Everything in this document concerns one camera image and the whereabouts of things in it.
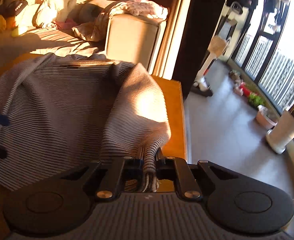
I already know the grey neck pillow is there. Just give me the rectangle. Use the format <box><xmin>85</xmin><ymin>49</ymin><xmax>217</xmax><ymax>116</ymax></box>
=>
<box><xmin>70</xmin><ymin>3</ymin><xmax>103</xmax><ymax>24</ymax></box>

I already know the beige sofa with cover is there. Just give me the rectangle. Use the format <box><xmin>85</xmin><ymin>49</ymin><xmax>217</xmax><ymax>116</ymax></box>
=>
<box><xmin>0</xmin><ymin>0</ymin><xmax>173</xmax><ymax>72</ymax></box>

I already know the pink cloth on sofa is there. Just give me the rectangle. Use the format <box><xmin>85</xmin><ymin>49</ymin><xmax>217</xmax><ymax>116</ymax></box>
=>
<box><xmin>54</xmin><ymin>18</ymin><xmax>78</xmax><ymax>30</ymax></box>

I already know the pink white bowl planter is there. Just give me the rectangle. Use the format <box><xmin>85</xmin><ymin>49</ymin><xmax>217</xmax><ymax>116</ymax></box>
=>
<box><xmin>255</xmin><ymin>105</ymin><xmax>277</xmax><ymax>130</ymax></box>

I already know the white ribbed plant pot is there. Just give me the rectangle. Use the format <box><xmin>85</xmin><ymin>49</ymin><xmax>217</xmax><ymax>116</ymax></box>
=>
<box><xmin>265</xmin><ymin>110</ymin><xmax>294</xmax><ymax>154</ymax></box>

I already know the black cap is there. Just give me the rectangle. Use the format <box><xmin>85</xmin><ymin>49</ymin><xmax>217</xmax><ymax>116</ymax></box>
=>
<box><xmin>5</xmin><ymin>0</ymin><xmax>28</xmax><ymax>17</ymax></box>

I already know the white upright vacuum cleaner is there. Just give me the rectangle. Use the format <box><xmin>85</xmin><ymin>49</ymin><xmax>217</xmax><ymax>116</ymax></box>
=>
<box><xmin>191</xmin><ymin>1</ymin><xmax>243</xmax><ymax>98</ymax></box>

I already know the red plant pot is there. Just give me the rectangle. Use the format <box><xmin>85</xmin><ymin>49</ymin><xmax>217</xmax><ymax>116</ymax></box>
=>
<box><xmin>240</xmin><ymin>82</ymin><xmax>252</xmax><ymax>98</ymax></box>

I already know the white plush toy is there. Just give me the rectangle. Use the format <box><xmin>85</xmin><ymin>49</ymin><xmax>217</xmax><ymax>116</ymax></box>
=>
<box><xmin>33</xmin><ymin>0</ymin><xmax>78</xmax><ymax>29</ymax></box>

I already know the striped grey knit garment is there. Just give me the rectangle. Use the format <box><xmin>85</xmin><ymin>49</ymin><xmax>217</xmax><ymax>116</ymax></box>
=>
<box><xmin>0</xmin><ymin>53</ymin><xmax>171</xmax><ymax>192</ymax></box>

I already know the pink floral blanket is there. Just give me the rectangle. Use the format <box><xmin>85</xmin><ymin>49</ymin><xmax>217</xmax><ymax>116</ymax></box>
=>
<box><xmin>72</xmin><ymin>0</ymin><xmax>169</xmax><ymax>42</ymax></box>

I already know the green leafy small plant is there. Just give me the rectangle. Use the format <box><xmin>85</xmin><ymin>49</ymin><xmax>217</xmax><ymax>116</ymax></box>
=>
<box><xmin>247</xmin><ymin>93</ymin><xmax>265</xmax><ymax>109</ymax></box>

